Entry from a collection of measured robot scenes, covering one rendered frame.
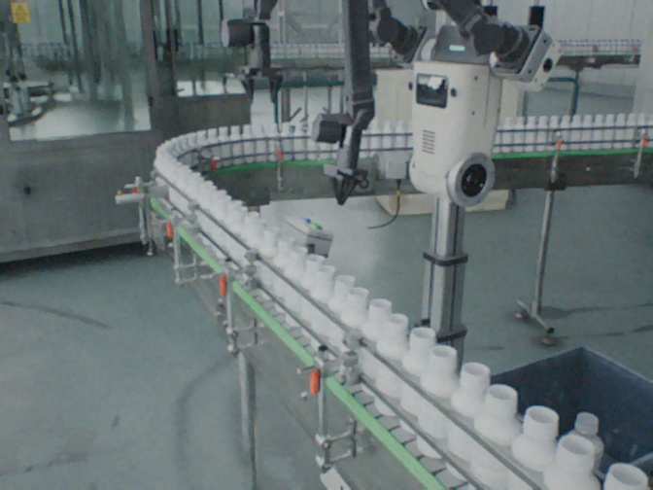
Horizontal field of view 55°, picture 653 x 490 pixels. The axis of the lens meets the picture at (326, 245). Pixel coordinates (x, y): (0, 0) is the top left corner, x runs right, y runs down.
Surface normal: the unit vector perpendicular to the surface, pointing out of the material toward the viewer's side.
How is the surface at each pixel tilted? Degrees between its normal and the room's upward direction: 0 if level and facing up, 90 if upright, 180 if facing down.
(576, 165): 90
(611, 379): 90
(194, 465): 0
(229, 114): 90
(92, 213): 89
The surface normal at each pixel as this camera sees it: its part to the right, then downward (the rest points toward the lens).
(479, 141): 0.46, 0.47
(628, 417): -0.88, 0.16
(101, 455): 0.00, -0.94
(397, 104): 0.18, 0.33
